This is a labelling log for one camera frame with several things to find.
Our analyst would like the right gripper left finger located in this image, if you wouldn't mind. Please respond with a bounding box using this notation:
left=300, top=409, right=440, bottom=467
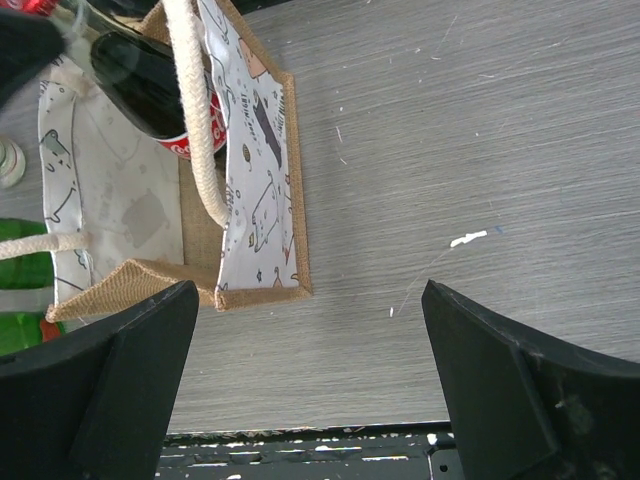
left=1, top=281, right=199, bottom=479

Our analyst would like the canvas tote bag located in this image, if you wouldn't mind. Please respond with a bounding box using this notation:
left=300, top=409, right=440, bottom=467
left=1, top=1, right=311, bottom=323

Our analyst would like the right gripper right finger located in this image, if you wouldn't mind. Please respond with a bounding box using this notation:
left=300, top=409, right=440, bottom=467
left=421, top=281, right=639, bottom=479

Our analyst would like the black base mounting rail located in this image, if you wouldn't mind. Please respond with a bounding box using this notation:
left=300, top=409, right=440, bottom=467
left=155, top=422, right=465, bottom=480

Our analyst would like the cola glass bottle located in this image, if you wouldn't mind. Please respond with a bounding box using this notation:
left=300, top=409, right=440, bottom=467
left=9, top=0, right=229, bottom=161

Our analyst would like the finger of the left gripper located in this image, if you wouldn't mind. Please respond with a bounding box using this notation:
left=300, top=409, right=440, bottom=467
left=1, top=8, right=66, bottom=107

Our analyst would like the clear glass bottle near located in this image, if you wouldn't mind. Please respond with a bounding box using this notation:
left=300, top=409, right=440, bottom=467
left=0, top=136, right=26, bottom=189

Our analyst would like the green bottle yellow label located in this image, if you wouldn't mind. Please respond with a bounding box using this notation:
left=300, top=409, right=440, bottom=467
left=1, top=218, right=54, bottom=290

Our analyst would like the green bottle front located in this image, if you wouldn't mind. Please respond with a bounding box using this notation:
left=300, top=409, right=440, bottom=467
left=0, top=312, right=65, bottom=355

